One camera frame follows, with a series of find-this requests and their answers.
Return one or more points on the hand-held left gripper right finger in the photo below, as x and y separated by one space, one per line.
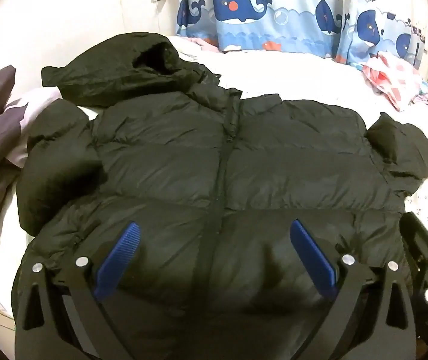
313 258

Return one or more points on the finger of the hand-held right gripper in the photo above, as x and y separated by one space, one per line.
422 249

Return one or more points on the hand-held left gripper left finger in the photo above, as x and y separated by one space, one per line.
120 258

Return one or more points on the black puffer jacket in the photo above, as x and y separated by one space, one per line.
206 165

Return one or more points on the pink checked cloth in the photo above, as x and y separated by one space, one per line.
396 77

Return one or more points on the white quilt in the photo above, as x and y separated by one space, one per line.
292 78

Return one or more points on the whale print curtain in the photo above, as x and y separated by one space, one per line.
259 15

